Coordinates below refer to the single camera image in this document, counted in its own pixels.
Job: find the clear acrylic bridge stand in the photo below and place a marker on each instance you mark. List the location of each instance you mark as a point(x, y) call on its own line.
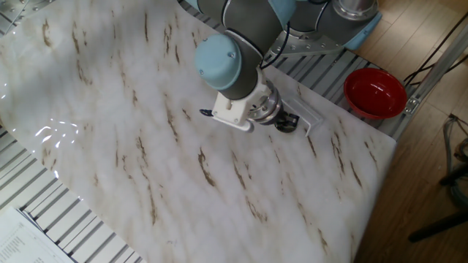
point(311, 117)

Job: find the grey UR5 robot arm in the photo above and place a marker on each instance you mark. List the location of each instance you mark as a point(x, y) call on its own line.
point(223, 62)

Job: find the aluminium frame beam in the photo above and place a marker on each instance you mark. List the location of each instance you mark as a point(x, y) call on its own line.
point(435, 67)

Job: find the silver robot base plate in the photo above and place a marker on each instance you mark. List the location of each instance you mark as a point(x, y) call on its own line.
point(311, 45)

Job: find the red plastic bowl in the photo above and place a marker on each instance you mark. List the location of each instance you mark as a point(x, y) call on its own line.
point(374, 93)

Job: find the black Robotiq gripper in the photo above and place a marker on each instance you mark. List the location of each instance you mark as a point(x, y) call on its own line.
point(282, 118)

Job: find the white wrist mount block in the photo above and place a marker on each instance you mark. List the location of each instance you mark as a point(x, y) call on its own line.
point(234, 109)

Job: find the stack of printed papers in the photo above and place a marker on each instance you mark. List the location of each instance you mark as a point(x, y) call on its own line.
point(22, 241)

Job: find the black chair base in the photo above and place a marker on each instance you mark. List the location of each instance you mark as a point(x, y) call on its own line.
point(438, 226)

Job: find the silver perforated metal bracket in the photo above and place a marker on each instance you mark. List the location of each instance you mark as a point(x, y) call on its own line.
point(22, 7)

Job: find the marble pattern table mat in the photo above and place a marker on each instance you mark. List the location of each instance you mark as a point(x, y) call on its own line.
point(146, 175)

